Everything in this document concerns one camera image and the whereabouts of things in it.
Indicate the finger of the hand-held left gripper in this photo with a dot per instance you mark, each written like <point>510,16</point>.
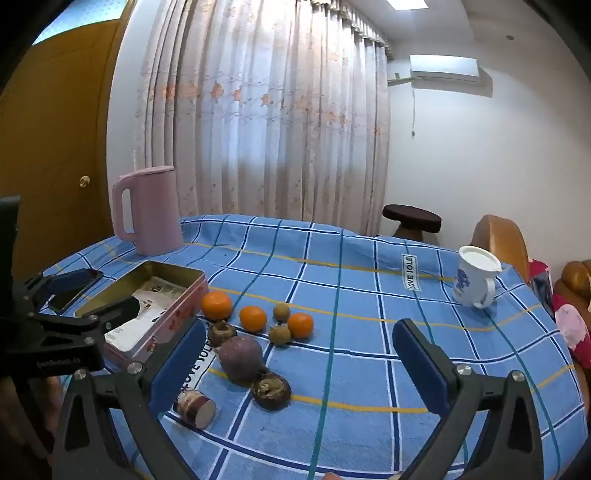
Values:
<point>74,282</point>
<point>115,310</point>

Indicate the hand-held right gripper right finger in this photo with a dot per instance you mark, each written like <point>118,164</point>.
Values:
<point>420,364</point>

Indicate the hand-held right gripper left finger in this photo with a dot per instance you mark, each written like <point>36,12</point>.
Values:
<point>178,369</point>

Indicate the small cylindrical jar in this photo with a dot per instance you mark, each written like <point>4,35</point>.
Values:
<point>194,406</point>

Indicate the dark brown mangosteen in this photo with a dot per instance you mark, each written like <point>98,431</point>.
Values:
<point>221,333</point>
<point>271,391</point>

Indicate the purple sweet potato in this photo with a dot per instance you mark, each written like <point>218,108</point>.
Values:
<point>240,357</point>

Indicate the rectangular metal tin box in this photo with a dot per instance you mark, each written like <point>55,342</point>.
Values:
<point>182,302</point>

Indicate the orange tangerine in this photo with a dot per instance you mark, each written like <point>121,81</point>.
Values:
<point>300,326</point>
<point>253,318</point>
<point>216,306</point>

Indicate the brown longan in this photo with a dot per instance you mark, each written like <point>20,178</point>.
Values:
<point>280,333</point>
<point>281,312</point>

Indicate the printed paper sheet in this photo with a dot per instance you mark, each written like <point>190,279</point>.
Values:
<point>157,302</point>

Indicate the brass door knob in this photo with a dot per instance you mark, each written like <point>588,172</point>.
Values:
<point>84,181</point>

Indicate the white and blue mug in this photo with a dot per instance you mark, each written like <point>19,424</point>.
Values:
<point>475,277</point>

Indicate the pink electric kettle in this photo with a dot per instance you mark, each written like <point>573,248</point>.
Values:
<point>157,207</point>

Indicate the dark wooden stool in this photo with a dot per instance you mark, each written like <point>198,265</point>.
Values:
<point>411,217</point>

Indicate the wooden chair back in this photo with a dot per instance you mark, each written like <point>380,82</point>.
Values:
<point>503,240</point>

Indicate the red patterned cloth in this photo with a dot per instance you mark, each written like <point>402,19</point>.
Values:
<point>568,323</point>

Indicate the brown wooden door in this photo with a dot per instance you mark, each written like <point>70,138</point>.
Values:
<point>55,115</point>

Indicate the brown wooden armrest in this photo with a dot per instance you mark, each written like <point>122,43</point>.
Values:
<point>575,277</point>

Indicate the floral sheer curtain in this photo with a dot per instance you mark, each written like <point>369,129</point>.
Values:
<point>277,115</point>

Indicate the white air conditioner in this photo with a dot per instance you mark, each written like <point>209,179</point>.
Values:
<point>443,69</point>

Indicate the rectangular ceiling light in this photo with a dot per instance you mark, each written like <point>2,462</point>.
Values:
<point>420,9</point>

